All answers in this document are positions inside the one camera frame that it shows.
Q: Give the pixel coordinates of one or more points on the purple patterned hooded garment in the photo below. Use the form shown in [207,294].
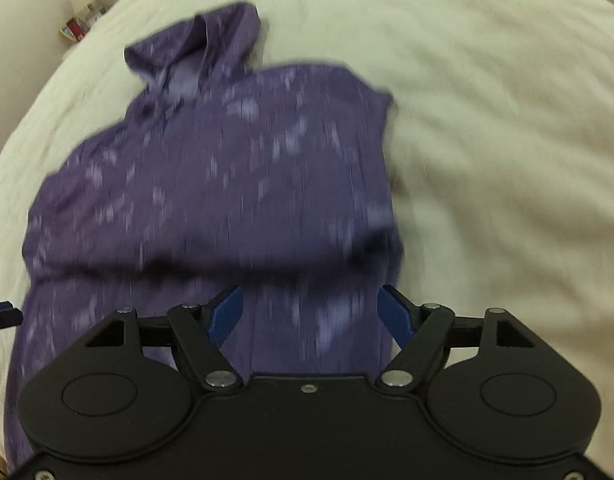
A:
[273,180]

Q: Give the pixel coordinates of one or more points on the cream embroidered bedspread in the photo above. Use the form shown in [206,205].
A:
[501,148]

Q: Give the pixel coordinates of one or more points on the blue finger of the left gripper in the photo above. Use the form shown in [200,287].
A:
[10,316]

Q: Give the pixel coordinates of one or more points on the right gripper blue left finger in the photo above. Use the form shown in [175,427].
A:
[199,332]

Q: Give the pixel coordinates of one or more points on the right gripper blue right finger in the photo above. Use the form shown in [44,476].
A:
[420,332]

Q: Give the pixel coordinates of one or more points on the red item on nightstand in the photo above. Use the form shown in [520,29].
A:
[75,29]

